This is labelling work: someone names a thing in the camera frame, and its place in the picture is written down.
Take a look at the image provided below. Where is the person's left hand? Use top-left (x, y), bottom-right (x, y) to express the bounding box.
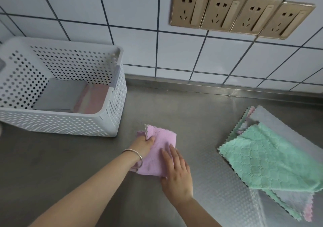
top-left (128, 134), bottom-right (156, 165)

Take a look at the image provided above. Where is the person's right hand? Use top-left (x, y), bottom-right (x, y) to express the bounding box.
top-left (160, 144), bottom-right (194, 205)

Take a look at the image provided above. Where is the pink microfibre cloth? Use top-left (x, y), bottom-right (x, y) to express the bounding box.
top-left (129, 124), bottom-right (177, 178)

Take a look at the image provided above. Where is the person's right forearm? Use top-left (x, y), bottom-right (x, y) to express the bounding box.
top-left (174, 197), bottom-right (223, 227)

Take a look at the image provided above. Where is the person's left forearm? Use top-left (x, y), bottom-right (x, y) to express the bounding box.
top-left (28, 153), bottom-right (140, 227)

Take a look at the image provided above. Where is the folded pink cloth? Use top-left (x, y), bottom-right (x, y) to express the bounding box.
top-left (73, 84), bottom-right (110, 115)

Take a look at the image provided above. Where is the white perforated plastic basket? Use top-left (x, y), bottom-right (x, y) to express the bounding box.
top-left (0, 36), bottom-right (128, 138)

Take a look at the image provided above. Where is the green microfibre cloth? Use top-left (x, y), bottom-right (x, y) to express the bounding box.
top-left (218, 124), bottom-right (323, 192)
top-left (232, 108), bottom-right (303, 222)

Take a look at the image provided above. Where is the folded grey cloth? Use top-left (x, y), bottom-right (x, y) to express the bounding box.
top-left (33, 78), bottom-right (88, 113)

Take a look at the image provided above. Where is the grey microfibre cloth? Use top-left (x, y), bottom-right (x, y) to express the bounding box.
top-left (243, 105), bottom-right (323, 213)

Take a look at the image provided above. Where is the silver bangle bracelet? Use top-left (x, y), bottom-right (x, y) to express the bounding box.
top-left (122, 149), bottom-right (143, 170)

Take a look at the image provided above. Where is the gold wall socket with switch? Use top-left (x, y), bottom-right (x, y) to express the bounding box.
top-left (170, 0), bottom-right (211, 29)
top-left (230, 0), bottom-right (282, 35)
top-left (200, 0), bottom-right (248, 31)
top-left (258, 1), bottom-right (316, 40)

